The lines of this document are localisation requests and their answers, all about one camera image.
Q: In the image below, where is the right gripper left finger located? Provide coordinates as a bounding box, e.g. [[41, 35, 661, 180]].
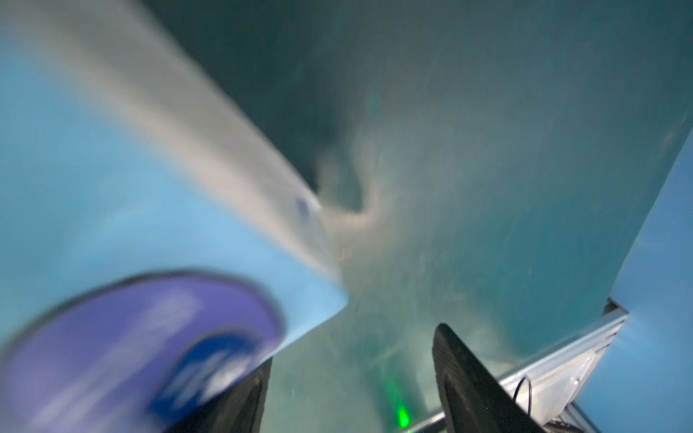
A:
[[167, 358, 273, 433]]

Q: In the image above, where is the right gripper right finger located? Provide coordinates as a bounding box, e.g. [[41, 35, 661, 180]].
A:
[[432, 324, 543, 433]]

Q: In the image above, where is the light blue tissue box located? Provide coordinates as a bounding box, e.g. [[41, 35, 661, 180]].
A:
[[1, 1, 348, 432]]

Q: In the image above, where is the aluminium front rail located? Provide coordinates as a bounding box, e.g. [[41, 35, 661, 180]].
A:
[[409, 301, 628, 432]]

